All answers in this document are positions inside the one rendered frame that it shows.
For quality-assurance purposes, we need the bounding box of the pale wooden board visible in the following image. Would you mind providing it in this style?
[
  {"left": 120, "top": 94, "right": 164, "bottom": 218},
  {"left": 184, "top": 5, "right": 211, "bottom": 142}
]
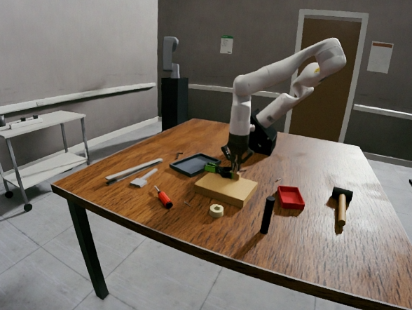
[{"left": 193, "top": 172, "right": 258, "bottom": 208}]

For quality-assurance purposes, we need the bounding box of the beige ring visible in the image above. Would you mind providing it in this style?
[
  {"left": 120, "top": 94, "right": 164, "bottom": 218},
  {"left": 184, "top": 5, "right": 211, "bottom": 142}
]
[{"left": 210, "top": 204, "right": 224, "bottom": 217}]

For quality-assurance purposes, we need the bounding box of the red screwdriver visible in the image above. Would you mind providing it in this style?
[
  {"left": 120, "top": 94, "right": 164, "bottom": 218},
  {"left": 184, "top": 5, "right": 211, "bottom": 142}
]
[{"left": 154, "top": 186, "right": 173, "bottom": 208}]

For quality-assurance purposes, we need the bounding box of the red rectangular tray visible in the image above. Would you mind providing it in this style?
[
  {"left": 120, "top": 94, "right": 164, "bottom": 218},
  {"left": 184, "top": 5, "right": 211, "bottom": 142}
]
[{"left": 277, "top": 185, "right": 305, "bottom": 210}]

